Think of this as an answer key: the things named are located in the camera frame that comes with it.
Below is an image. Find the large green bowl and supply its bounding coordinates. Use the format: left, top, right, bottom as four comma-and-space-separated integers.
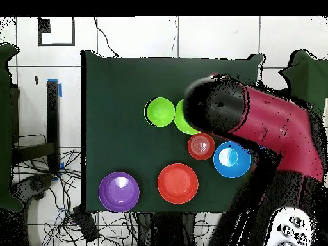
174, 98, 201, 136

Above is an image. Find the small green bowl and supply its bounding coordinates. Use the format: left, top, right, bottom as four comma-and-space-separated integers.
143, 97, 176, 128

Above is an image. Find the small orange bowl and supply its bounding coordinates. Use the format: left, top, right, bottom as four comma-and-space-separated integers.
187, 132, 217, 161

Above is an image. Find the large orange bowl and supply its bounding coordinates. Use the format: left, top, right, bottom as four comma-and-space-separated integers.
157, 163, 200, 205

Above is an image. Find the large purple bowl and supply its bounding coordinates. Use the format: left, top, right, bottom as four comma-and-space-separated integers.
98, 171, 141, 213

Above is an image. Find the blue bowl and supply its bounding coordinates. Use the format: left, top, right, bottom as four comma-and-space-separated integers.
213, 140, 252, 179

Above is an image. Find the dark green tablecloth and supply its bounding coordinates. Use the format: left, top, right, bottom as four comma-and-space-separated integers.
81, 49, 265, 215

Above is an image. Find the blue tape strip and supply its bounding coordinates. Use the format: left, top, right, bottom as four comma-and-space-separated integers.
47, 78, 63, 98

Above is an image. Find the black metal stand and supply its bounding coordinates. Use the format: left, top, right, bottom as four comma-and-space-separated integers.
12, 81, 60, 174

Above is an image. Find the black power strip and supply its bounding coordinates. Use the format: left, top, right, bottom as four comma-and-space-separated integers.
72, 206, 100, 243

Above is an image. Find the black office chair base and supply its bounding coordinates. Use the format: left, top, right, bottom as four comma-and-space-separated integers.
11, 174, 53, 203

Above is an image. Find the green cloth side table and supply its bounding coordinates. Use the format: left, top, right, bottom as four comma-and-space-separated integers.
279, 49, 328, 113
0, 42, 24, 212

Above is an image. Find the black floor cable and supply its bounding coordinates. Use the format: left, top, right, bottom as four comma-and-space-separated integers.
92, 17, 120, 58

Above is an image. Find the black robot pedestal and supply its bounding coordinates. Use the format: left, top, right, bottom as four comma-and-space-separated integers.
136, 212, 196, 246

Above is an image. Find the tangle of black cables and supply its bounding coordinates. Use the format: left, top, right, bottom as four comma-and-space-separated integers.
12, 149, 139, 246

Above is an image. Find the black square floor frame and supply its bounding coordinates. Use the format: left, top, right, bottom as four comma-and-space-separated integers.
37, 17, 76, 47

